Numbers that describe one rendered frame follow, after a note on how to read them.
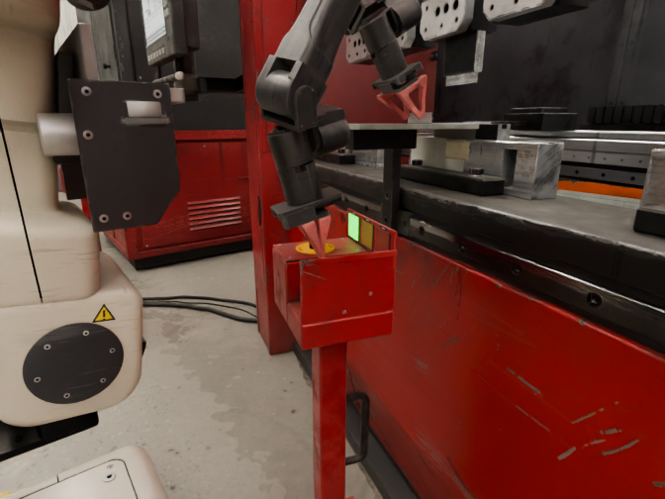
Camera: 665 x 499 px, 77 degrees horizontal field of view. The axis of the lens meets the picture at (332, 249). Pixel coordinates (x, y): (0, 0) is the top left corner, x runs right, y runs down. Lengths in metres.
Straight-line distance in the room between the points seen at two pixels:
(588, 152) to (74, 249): 0.95
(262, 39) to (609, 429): 1.52
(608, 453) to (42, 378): 0.68
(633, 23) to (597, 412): 1.00
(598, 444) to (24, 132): 0.76
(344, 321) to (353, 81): 1.28
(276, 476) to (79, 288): 0.98
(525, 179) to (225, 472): 1.15
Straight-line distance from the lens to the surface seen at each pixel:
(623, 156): 1.01
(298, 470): 1.42
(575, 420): 0.67
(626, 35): 1.38
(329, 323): 0.66
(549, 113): 1.08
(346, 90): 1.78
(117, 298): 0.58
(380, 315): 0.69
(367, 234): 0.74
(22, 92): 0.57
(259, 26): 1.70
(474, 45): 0.96
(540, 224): 0.62
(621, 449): 0.64
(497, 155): 0.85
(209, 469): 1.47
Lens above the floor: 1.00
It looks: 17 degrees down
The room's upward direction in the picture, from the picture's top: straight up
